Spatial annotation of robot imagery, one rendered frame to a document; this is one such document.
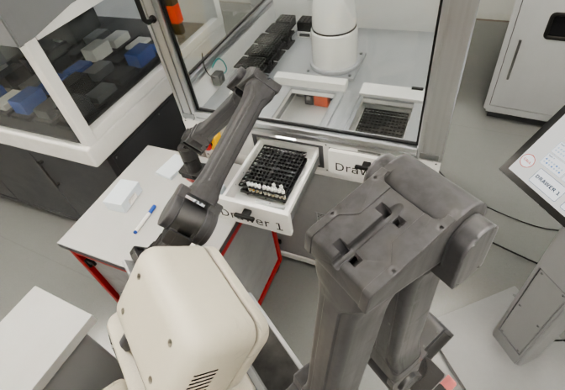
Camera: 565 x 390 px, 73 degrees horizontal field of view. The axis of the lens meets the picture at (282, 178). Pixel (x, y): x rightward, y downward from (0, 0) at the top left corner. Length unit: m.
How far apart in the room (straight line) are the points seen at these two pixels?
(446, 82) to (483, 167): 1.66
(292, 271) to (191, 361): 1.66
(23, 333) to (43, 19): 1.04
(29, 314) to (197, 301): 1.04
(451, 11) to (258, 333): 0.85
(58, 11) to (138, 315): 1.27
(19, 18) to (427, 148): 1.38
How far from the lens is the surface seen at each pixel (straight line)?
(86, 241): 1.64
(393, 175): 0.34
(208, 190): 0.83
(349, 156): 1.39
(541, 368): 2.09
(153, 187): 1.69
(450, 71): 1.16
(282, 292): 2.12
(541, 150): 1.32
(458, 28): 1.10
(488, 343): 2.06
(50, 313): 1.52
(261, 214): 1.26
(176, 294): 0.58
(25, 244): 3.02
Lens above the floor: 1.86
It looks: 45 degrees down
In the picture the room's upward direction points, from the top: 10 degrees counter-clockwise
